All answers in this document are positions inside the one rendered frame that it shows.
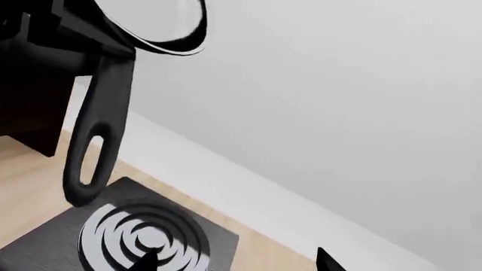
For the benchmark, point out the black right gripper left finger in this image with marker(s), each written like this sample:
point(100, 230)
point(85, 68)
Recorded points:
point(149, 260)

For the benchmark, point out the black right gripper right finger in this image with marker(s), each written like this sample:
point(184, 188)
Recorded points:
point(327, 262)

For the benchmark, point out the black frying pan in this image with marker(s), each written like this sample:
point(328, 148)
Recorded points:
point(98, 121)

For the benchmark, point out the dark brown wooden cabinet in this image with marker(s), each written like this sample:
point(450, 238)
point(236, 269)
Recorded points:
point(30, 113)

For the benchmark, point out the grey spiral stove burner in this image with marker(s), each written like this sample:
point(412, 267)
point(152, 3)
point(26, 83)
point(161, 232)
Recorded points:
point(143, 240)

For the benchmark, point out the dark grey electric stove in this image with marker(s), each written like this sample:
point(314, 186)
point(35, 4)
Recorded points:
point(113, 240)

